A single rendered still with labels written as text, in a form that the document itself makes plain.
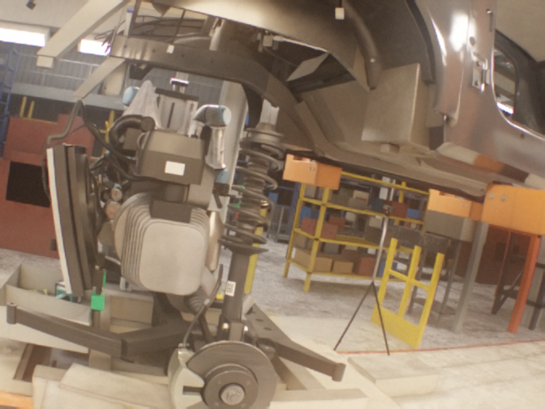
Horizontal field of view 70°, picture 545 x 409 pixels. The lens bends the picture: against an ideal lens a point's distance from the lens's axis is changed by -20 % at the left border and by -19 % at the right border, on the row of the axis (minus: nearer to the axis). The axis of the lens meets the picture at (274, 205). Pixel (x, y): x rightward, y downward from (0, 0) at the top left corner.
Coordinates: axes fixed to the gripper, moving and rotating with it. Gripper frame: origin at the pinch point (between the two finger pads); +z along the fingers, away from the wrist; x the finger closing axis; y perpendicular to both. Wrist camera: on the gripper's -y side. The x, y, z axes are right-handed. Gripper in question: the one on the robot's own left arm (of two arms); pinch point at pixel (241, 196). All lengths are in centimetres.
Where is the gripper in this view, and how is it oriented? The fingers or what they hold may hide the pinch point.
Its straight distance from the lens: 304.7
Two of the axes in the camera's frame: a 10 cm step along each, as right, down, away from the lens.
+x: -3.3, -1.2, 9.4
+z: 9.2, 1.6, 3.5
